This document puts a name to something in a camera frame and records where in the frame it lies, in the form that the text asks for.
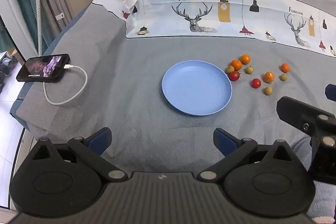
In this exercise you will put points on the black smartphone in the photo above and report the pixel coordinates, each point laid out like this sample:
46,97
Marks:
42,67

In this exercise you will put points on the pair of shoes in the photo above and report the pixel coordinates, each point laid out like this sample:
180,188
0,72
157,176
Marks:
6,66

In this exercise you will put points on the person's grey fleece clothing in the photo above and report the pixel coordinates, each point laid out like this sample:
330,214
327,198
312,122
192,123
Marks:
321,200

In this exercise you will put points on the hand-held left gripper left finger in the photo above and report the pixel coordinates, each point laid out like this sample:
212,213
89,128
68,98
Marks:
101,139

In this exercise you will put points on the blue plate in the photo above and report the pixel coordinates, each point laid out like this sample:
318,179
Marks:
194,87

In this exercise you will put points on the dotted white pole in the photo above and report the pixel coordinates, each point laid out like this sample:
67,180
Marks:
39,16

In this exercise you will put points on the white clip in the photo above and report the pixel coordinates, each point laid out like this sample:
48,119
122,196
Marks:
60,16

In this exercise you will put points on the orange mandarin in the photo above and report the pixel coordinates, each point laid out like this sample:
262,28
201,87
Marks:
245,59
269,77
285,67
236,65

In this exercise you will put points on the small yellow-green fruit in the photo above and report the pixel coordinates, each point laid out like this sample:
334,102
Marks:
229,69
268,90
283,77
249,70

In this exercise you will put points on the red tomato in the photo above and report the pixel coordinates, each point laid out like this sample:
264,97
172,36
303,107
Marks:
256,83
234,76

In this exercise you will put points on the deer print quilt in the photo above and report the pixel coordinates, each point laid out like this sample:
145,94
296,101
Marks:
162,16

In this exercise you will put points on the grey bedspread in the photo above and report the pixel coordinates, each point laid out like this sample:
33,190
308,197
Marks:
126,113

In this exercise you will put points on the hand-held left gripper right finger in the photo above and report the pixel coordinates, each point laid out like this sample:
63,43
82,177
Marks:
225,141

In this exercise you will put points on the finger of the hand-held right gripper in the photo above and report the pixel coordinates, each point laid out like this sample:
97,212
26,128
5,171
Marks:
331,92
294,111

